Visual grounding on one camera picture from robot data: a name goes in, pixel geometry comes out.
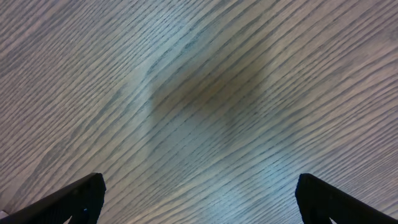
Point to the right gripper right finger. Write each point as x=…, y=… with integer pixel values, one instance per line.
x=320, y=202

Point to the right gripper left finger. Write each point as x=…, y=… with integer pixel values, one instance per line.
x=79, y=202

